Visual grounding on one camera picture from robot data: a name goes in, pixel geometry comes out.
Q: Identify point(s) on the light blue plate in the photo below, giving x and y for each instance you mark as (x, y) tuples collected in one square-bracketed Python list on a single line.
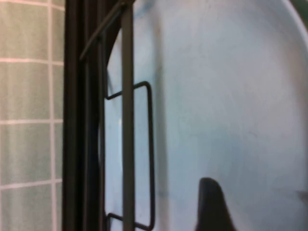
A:
[(216, 96)]

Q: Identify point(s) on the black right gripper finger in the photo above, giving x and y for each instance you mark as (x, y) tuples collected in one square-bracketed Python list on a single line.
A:
[(211, 207)]

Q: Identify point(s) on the green checkered tablecloth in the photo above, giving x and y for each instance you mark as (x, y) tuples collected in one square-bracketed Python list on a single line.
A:
[(29, 96)]

